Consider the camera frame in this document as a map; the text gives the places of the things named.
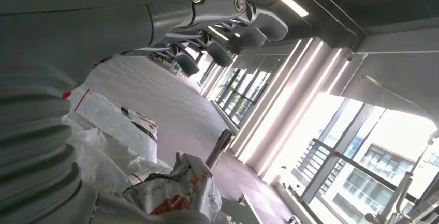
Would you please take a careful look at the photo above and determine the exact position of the large white mailer red print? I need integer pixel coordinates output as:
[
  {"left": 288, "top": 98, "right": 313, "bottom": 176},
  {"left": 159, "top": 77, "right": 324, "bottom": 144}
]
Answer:
[{"left": 123, "top": 151, "right": 223, "bottom": 222}]

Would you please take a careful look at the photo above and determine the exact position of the white mailer red line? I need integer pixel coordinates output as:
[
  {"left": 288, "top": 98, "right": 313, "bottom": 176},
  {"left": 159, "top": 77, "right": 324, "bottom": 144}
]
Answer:
[{"left": 62, "top": 85, "right": 159, "bottom": 164}]

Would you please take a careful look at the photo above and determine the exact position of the plain white mailer package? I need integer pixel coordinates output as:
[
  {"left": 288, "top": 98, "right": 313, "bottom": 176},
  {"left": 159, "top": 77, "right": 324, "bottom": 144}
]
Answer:
[{"left": 62, "top": 116, "right": 173, "bottom": 197}]

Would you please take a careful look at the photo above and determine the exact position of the metal cylinder post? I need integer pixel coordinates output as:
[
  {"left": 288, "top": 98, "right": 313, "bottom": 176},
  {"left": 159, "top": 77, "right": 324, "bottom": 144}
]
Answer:
[{"left": 205, "top": 129, "right": 236, "bottom": 171}]

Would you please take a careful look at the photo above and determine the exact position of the white wheeled stand frame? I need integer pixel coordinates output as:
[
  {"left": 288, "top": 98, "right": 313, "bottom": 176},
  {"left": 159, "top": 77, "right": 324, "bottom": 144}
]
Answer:
[{"left": 365, "top": 130, "right": 439, "bottom": 224}]

